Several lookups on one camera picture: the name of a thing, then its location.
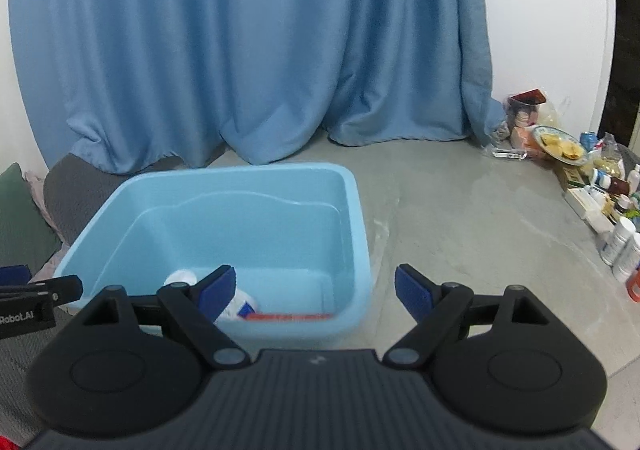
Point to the orange bottle with white lid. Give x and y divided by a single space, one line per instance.
290 316

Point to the plastic bag with red box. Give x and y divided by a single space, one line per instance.
527 113

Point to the grey knitted blanket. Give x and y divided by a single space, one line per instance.
80 195

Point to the dark door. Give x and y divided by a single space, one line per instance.
627 20

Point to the brown bottle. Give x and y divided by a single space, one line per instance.
614 182

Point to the small white dropper bottle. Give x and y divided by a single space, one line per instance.
633 180

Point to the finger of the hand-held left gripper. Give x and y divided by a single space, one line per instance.
14 275
55 289

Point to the white medicine bottle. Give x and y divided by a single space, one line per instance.
619 240
629 260

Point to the white bottle with blue label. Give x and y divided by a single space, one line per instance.
242 304

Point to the white flat box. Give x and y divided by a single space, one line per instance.
590 210

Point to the green pillow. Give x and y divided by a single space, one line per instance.
22 220

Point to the orange container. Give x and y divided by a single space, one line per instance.
635 285

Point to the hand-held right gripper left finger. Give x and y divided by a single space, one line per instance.
217 292

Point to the silver foil packet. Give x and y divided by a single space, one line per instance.
510 154

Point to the blue drink can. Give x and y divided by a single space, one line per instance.
588 140

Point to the blue curtain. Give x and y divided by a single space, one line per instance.
250 40

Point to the plate of yellow food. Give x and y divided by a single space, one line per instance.
559 144

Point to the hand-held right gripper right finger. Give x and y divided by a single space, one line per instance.
412 292

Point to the grey desktop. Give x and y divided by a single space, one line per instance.
450 210

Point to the light blue plastic storage bin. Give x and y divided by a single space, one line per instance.
280 230

